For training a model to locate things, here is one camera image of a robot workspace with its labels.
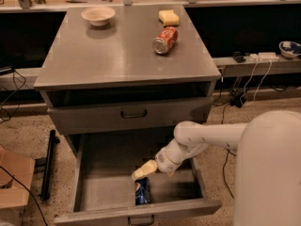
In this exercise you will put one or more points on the black small device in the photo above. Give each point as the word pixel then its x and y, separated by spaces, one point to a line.
pixel 238 57

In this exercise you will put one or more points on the beige paper bowl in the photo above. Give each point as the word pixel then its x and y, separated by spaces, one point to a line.
pixel 98 16

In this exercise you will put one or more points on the black bar on floor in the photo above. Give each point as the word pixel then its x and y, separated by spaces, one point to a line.
pixel 45 188

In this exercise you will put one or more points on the white power strip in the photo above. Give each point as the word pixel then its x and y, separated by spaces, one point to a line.
pixel 266 56

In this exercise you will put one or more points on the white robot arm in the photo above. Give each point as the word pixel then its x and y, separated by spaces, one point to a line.
pixel 268 164

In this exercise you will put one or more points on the open middle drawer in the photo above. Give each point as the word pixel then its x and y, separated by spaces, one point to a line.
pixel 104 192

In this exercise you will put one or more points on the blue pepsi can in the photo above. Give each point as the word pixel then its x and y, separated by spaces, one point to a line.
pixel 142 191

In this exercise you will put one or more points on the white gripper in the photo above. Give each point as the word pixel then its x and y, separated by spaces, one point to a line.
pixel 164 161

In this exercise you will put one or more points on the blue white bowl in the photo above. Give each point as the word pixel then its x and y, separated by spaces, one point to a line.
pixel 290 49

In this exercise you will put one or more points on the orange soda can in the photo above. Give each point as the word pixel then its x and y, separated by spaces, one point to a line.
pixel 165 40

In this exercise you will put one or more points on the grey metal drawer cabinet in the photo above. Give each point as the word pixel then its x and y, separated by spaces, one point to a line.
pixel 116 64

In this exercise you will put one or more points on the cardboard box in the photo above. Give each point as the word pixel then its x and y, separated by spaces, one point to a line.
pixel 16 175

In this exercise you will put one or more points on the yellow sponge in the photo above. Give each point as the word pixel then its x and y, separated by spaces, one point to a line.
pixel 169 17

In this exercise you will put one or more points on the closed upper drawer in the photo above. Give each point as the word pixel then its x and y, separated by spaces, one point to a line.
pixel 83 119

